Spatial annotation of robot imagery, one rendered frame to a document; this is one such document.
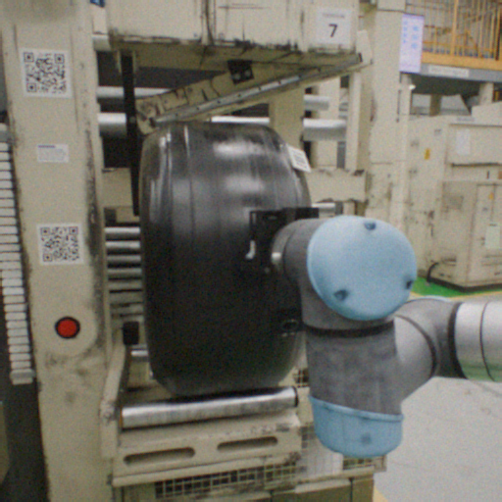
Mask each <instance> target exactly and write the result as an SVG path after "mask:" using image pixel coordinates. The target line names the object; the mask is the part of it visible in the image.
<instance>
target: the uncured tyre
mask: <svg viewBox="0 0 502 502"><path fill-rule="evenodd" d="M285 145H288V144H286V142H285V141H284V139H283V138H282V137H281V136H280V135H279V134H278V133H277V132H276V131H275V130H274V129H273V128H271V127H268V126H267V125H262V124H259V123H255V122H212V121H172V122H169V123H164V124H160V125H159V126H158V127H157V129H156V130H155V131H154V132H153V133H152V134H150V135H149V136H147V137H146V138H145V139H144V140H143V147H142V154H141V161H140V170H139V230H140V261H141V284H142V304H143V320H144V333H145V343H146V352H147V356H148V361H149V365H151V371H152V375H153V378H154V379H155V380H157V381H158V383H159V384H161V385H162V386H163V387H164V388H166V389H167V390H168V391H169V392H171V393H173V394H179V395H185V396H190V395H200V394H210V393H221V392H231V391H233V390H234V389H240V388H249V389H247V390H250V389H261V388H267V387H271V386H273V385H275V383H278V382H280V381H282V380H284V379H285V377H286V376H288V375H289V374H290V372H291V371H292V370H293V369H294V366H295V365H296V364H297V363H298V361H299V360H300V359H301V357H302V355H303V354H304V352H306V339H304V330H303V331H298V332H296V336H293V337H290V338H285V339H280V333H272V332H271V331H270V328H269V324H268V320H267V314H268V304H269V293H270V282H272V277H271V276H254V275H252V272H245V271H242V270H241V259H245V256H246V255H248V253H249V252H250V229H249V212H250V211H257V209H282V208H283V207H313V206H312V200H311V195H310V190H309V186H308V182H307V179H306V175H304V172H303V171H301V170H299V169H296V168H294V167H293V165H292V162H291V158H290V156H289V153H288V150H286V147H285ZM224 305H233V307H228V308H212V309H195V310H189V308H191V307H208V306H224Z"/></svg>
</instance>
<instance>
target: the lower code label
mask: <svg viewBox="0 0 502 502"><path fill-rule="evenodd" d="M36 235H37V246H39V257H40V266H54V265H78V263H84V253H82V239H81V224H80V223H76V224H36Z"/></svg>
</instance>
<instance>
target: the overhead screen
mask: <svg viewBox="0 0 502 502"><path fill-rule="evenodd" d="M424 18H425V16H420V15H413V14H406V13H403V28H402V45H401V62H400V68H399V74H404V75H420V74H421V62H422V48H423V33H424Z"/></svg>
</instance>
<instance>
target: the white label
mask: <svg viewBox="0 0 502 502"><path fill-rule="evenodd" d="M285 147H286V150H288V153H289V156H290V158H291V162H292V165H293V167H294V168H296V169H299V170H301V171H303V172H307V173H309V174H311V173H312V172H311V169H310V166H309V164H308V161H307V157H306V155H304V152H302V151H300V150H298V149H295V148H293V147H291V146H289V145H285Z"/></svg>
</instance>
